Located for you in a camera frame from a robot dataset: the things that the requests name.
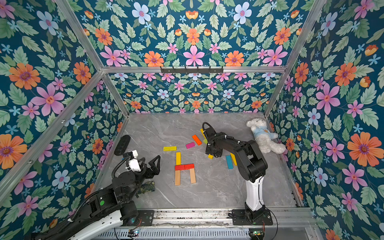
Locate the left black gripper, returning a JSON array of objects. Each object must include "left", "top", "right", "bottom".
[{"left": 123, "top": 156, "right": 161, "bottom": 202}]

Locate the long yellow block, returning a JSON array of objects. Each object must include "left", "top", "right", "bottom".
[
  {"left": 230, "top": 153, "right": 237, "bottom": 166},
  {"left": 176, "top": 152, "right": 182, "bottom": 166}
]

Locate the red block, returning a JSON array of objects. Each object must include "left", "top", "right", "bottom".
[
  {"left": 184, "top": 164, "right": 195, "bottom": 170},
  {"left": 175, "top": 165, "right": 185, "bottom": 171}
]

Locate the natural wood block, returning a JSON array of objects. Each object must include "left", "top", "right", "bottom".
[
  {"left": 189, "top": 168, "right": 197, "bottom": 184},
  {"left": 175, "top": 170, "right": 181, "bottom": 186}
]

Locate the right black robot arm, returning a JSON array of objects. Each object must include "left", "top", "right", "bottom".
[{"left": 202, "top": 122, "right": 268, "bottom": 223}]

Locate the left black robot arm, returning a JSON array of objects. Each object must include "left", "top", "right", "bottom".
[{"left": 26, "top": 151, "right": 161, "bottom": 240}]

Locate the long orange block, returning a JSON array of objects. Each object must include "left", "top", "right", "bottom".
[{"left": 192, "top": 135, "right": 202, "bottom": 146}]

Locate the floral patterned pouch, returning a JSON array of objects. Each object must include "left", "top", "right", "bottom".
[{"left": 136, "top": 181, "right": 156, "bottom": 198}]

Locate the magenta block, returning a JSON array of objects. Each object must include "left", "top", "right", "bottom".
[{"left": 186, "top": 142, "right": 196, "bottom": 149}]

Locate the yellow flat block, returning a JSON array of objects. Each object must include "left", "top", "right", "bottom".
[{"left": 163, "top": 146, "right": 177, "bottom": 152}]

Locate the black oval case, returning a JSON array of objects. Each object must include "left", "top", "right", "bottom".
[{"left": 114, "top": 135, "right": 131, "bottom": 156}]

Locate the teal blue block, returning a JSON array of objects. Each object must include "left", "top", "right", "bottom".
[{"left": 226, "top": 155, "right": 234, "bottom": 170}]

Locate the white teddy bear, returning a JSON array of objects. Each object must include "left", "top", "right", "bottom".
[{"left": 246, "top": 118, "right": 286, "bottom": 154}]

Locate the black hook rail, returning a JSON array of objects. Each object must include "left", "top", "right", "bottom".
[{"left": 160, "top": 67, "right": 224, "bottom": 74}]

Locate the left aluminium frame bar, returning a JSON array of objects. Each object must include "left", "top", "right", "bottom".
[{"left": 1, "top": 70, "right": 104, "bottom": 205}]

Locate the horizontal aluminium frame bar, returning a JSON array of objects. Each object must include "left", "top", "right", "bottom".
[{"left": 102, "top": 66, "right": 287, "bottom": 74}]

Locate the metal base rail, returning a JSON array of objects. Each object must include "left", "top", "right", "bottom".
[{"left": 139, "top": 207, "right": 318, "bottom": 228}]

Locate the aluminium frame post back right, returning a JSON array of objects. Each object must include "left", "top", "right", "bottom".
[{"left": 264, "top": 0, "right": 327, "bottom": 119}]

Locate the aluminium frame post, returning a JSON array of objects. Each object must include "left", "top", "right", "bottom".
[
  {"left": 56, "top": 1, "right": 129, "bottom": 118},
  {"left": 264, "top": 0, "right": 327, "bottom": 119}
]

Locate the aluminium frame post back left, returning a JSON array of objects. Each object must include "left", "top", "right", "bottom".
[{"left": 56, "top": 1, "right": 129, "bottom": 118}]

